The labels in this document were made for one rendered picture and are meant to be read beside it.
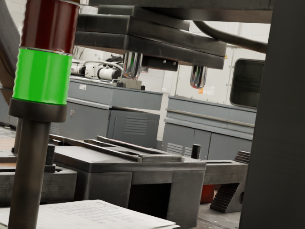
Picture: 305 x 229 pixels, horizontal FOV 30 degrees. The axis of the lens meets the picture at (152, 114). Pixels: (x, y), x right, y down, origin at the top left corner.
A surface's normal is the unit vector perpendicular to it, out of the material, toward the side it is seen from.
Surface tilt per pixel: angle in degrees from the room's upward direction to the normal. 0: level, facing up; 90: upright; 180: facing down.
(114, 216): 2
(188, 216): 90
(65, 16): 76
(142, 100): 90
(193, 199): 90
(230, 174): 90
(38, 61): 104
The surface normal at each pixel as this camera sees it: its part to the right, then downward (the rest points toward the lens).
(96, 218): 0.12, -0.99
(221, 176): 0.73, 0.15
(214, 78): -0.71, -0.07
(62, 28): 0.54, 0.37
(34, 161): 0.43, 0.11
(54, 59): 0.51, -0.13
